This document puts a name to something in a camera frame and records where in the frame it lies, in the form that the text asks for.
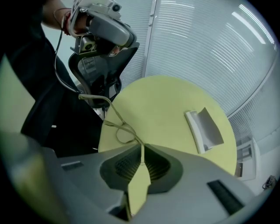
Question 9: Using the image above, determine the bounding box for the grey open glasses case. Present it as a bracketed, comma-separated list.
[184, 107, 225, 154]

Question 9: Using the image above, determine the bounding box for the person's left hand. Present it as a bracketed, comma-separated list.
[73, 14, 91, 35]

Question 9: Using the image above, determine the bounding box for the red wrist cord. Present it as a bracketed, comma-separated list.
[62, 10, 72, 36]

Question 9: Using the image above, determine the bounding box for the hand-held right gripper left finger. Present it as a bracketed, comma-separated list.
[0, 132, 144, 224]

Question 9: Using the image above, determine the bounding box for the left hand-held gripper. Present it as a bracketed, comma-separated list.
[70, 0, 137, 55]

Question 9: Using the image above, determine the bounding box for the green round tablecloth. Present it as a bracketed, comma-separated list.
[98, 75, 238, 217]

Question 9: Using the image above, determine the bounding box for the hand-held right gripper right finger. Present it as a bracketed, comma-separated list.
[131, 143, 270, 224]

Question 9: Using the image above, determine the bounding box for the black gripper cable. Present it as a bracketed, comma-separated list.
[53, 26, 88, 95]

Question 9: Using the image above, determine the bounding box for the person's black clothing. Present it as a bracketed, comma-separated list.
[4, 0, 107, 158]

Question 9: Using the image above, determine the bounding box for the person's left forearm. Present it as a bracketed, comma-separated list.
[41, 0, 73, 31]

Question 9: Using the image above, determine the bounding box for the black office chair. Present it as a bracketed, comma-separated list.
[68, 42, 140, 110]

